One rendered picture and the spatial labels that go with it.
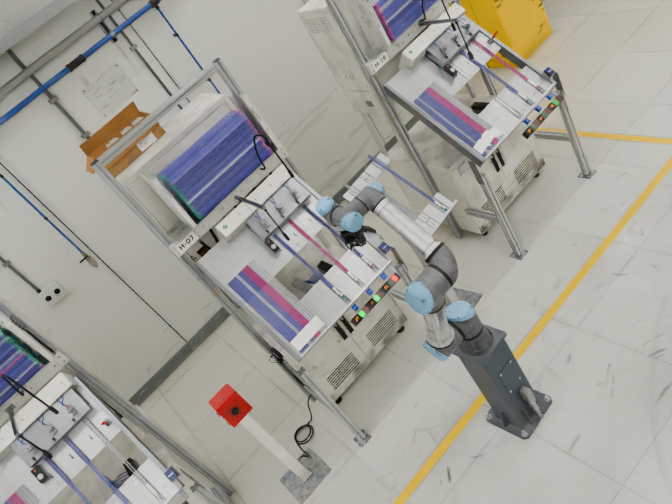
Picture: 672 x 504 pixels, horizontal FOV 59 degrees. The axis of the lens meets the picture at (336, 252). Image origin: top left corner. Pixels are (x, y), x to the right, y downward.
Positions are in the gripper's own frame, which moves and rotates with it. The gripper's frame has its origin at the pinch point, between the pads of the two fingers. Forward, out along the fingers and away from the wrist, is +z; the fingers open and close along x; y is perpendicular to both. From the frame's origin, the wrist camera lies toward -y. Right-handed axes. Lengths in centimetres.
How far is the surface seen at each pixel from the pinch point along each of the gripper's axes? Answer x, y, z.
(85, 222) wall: -215, -106, 2
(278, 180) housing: -49, -60, 0
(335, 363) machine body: -72, 4, 87
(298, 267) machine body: -83, -53, 65
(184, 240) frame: -90, -27, -20
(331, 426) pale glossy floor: -87, 33, 105
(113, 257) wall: -219, -95, 32
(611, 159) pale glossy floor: 99, -115, 154
